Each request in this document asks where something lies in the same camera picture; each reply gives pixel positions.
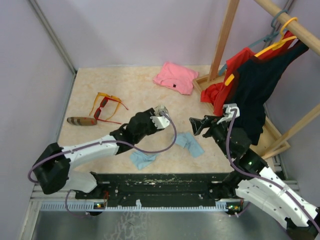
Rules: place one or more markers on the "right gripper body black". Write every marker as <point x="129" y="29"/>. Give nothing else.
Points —
<point x="217" y="131"/>

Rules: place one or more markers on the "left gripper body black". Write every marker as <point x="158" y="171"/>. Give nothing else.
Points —
<point x="151" y="128"/>

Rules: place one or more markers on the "light blue cloth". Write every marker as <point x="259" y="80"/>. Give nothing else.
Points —
<point x="142" y="160"/>
<point x="187" y="141"/>

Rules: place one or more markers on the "map print glasses case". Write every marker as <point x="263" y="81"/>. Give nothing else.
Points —
<point x="160" y="109"/>

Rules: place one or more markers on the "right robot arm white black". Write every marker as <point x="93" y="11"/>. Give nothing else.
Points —
<point x="254" y="181"/>

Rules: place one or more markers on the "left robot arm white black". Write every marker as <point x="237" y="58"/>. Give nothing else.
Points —
<point x="55" y="170"/>

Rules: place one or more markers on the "red sunglasses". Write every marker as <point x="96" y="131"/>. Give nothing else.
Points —
<point x="105" y="110"/>

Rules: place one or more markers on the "orange sunglasses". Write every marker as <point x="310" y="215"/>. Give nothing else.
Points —
<point x="105" y="102"/>

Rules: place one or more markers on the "red shirt hanging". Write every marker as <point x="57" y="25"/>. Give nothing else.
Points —
<point x="218" y="93"/>

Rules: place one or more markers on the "folded pink shirt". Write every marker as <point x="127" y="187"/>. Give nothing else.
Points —
<point x="176" y="77"/>

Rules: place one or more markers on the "brown striped glasses case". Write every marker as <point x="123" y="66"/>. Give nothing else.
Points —
<point x="82" y="121"/>

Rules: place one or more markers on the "dark navy shirt hanging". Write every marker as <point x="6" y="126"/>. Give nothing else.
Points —
<point x="255" y="81"/>

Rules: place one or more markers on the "yellow hanger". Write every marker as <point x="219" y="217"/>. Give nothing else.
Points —
<point x="277" y="42"/>

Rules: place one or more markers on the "teal hanger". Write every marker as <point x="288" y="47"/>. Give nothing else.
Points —
<point x="265" y="39"/>

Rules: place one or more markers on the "wooden clothes rack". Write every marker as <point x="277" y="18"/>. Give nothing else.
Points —
<point x="273" y="142"/>

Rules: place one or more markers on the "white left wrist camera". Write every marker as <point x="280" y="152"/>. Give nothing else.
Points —
<point x="161" y="122"/>

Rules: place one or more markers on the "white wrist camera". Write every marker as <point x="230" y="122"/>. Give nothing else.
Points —
<point x="161" y="122"/>
<point x="229" y="111"/>

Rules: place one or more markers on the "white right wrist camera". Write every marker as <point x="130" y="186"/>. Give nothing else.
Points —
<point x="229" y="111"/>

